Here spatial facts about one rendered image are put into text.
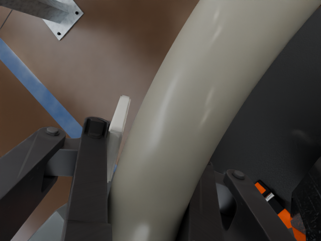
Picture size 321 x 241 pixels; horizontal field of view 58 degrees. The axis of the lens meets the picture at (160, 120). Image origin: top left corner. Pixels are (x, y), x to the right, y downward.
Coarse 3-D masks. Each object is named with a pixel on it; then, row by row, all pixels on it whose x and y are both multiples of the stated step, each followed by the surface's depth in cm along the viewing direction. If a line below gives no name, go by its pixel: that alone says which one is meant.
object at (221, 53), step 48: (240, 0) 8; (288, 0) 8; (192, 48) 8; (240, 48) 8; (192, 96) 8; (240, 96) 9; (144, 144) 9; (192, 144) 9; (144, 192) 9; (192, 192) 10; (144, 240) 10
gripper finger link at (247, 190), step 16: (240, 176) 14; (240, 192) 13; (256, 192) 13; (240, 208) 12; (256, 208) 12; (272, 208) 12; (224, 224) 13; (240, 224) 12; (256, 224) 11; (272, 224) 11; (240, 240) 12; (256, 240) 11; (272, 240) 10; (288, 240) 10
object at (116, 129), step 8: (120, 96) 21; (120, 104) 19; (128, 104) 19; (120, 112) 17; (112, 120) 16; (120, 120) 16; (112, 128) 15; (120, 128) 15; (112, 136) 14; (120, 136) 14; (112, 144) 14; (112, 152) 15; (112, 160) 15; (112, 168) 15
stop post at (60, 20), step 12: (0, 0) 114; (12, 0) 118; (24, 0) 123; (36, 0) 128; (48, 0) 139; (60, 0) 150; (72, 0) 148; (24, 12) 129; (36, 12) 134; (48, 12) 139; (60, 12) 145; (72, 12) 149; (48, 24) 154; (60, 24) 152; (72, 24) 150; (60, 36) 153
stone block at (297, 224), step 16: (320, 160) 109; (304, 176) 107; (320, 176) 98; (304, 192) 96; (320, 192) 88; (304, 208) 87; (320, 208) 81; (304, 224) 79; (320, 224) 74; (304, 240) 78; (320, 240) 72
